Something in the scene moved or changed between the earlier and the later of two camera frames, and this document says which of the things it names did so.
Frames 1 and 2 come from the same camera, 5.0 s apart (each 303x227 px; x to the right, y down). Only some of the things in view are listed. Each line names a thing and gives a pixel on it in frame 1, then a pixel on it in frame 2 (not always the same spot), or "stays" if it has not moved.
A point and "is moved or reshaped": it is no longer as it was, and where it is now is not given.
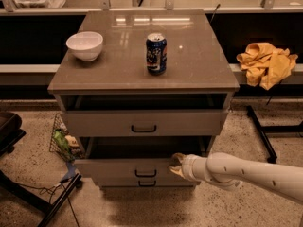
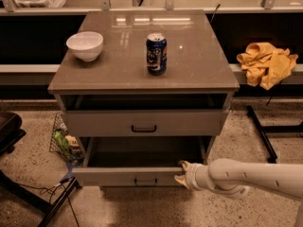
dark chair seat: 10,131 stays
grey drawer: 135,158 is moved or reshaped
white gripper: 187,167 -> 192,176
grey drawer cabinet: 136,88 stays
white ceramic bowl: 85,45 stays
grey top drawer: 145,123 stays
